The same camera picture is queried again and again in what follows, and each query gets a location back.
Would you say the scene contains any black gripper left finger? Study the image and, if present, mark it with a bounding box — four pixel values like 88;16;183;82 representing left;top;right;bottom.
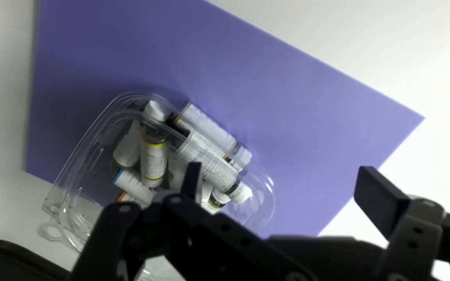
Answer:
67;161;316;281

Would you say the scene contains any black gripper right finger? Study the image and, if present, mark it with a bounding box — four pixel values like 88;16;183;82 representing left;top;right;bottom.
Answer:
352;166;450;281

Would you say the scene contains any clear plastic lid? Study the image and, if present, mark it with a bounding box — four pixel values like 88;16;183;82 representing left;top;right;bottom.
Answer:
39;93;206;253

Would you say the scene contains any clear plastic container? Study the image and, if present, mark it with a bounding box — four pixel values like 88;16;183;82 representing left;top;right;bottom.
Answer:
91;91;278;235

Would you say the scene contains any purple mat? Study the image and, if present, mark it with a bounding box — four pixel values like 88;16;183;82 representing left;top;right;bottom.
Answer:
25;0;425;239

